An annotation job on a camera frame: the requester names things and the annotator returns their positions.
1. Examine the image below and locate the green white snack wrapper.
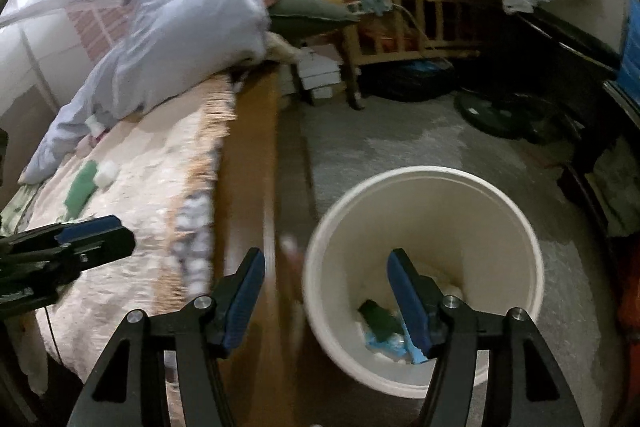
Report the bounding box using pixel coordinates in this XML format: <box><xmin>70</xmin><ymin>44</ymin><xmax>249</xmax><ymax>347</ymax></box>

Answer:
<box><xmin>64</xmin><ymin>160</ymin><xmax>98</xmax><ymax>220</ymax></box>

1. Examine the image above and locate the white tissue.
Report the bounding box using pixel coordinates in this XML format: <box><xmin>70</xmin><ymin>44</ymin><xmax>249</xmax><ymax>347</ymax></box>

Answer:
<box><xmin>93</xmin><ymin>160</ymin><xmax>119</xmax><ymax>190</ymax></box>

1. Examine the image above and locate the white plastic trash bucket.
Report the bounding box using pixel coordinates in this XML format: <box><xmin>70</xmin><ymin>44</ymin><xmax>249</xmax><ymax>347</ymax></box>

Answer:
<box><xmin>301</xmin><ymin>164</ymin><xmax>546</xmax><ymax>400</ymax></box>

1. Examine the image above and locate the green striped bed sheet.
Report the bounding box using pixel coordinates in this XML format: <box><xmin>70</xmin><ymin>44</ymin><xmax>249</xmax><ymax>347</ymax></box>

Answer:
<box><xmin>0</xmin><ymin>183</ymin><xmax>43</xmax><ymax>237</ymax></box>

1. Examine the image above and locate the grey white striped fabric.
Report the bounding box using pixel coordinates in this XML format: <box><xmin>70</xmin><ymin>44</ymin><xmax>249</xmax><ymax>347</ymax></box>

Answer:
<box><xmin>169</xmin><ymin>190</ymin><xmax>214</xmax><ymax>301</ymax></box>

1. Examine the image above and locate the pink fringed bed blanket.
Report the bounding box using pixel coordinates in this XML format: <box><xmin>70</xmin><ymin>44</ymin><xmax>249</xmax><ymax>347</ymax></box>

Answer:
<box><xmin>17</xmin><ymin>74</ymin><xmax>235</xmax><ymax>393</ymax></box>

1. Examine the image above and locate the black fan base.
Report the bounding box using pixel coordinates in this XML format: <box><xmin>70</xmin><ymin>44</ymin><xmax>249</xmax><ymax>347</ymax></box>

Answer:
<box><xmin>454</xmin><ymin>92</ymin><xmax>550</xmax><ymax>143</ymax></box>

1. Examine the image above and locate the white cardboard boxes stack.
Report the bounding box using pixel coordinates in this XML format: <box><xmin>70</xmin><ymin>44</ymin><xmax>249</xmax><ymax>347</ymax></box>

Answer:
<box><xmin>279</xmin><ymin>44</ymin><xmax>343</xmax><ymax>104</ymax></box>

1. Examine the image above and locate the light blue duvet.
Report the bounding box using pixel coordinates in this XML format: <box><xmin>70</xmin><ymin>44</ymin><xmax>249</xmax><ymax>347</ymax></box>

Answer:
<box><xmin>21</xmin><ymin>0</ymin><xmax>270</xmax><ymax>184</ymax></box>

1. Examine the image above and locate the dark green pillow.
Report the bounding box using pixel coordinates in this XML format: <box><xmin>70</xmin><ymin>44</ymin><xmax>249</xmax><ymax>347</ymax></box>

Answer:
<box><xmin>268</xmin><ymin>0</ymin><xmax>359</xmax><ymax>40</ymax></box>

